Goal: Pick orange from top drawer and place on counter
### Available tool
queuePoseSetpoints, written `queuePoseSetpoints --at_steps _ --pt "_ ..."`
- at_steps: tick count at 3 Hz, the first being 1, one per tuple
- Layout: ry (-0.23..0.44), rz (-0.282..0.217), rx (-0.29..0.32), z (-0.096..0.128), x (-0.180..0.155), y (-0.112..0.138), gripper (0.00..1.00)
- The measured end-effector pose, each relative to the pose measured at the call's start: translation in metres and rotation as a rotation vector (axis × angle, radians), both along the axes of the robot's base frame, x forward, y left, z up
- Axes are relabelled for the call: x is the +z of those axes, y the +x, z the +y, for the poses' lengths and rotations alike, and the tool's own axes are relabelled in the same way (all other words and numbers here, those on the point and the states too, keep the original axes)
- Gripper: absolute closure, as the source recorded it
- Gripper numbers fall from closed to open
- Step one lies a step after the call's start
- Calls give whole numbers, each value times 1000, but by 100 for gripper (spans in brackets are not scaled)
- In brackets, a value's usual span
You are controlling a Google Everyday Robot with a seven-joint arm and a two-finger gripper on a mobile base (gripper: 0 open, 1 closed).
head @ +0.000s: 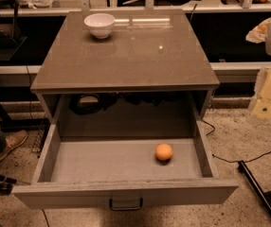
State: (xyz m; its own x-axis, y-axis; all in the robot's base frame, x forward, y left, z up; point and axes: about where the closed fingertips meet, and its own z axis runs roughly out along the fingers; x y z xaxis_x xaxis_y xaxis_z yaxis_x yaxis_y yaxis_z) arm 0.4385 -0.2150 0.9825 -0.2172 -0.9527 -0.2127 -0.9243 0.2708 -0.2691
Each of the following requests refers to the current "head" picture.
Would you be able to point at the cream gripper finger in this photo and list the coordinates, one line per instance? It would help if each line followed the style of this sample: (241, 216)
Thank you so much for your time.
(258, 33)
(259, 109)

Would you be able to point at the orange fruit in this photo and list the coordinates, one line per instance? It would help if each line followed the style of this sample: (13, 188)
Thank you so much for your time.
(163, 152)

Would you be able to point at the grey cabinet with counter top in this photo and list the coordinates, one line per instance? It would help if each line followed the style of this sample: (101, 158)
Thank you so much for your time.
(149, 79)

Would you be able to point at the open grey top drawer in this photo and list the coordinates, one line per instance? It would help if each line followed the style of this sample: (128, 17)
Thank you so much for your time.
(89, 159)

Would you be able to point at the black metal stand leg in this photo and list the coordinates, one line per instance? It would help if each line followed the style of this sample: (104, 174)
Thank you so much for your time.
(265, 197)

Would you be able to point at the white ceramic bowl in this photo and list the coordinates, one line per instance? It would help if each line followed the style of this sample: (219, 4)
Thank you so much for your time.
(100, 25)

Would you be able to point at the dark chair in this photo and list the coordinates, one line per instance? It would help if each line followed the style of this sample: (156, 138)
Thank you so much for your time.
(1, 32)

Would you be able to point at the tan shoe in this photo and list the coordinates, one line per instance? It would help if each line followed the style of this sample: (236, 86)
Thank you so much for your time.
(13, 141)

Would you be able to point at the black drawer handle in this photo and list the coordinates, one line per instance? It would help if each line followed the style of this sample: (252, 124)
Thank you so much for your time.
(126, 205)

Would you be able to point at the black wire rack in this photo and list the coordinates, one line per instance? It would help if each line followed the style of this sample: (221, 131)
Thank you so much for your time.
(40, 136)

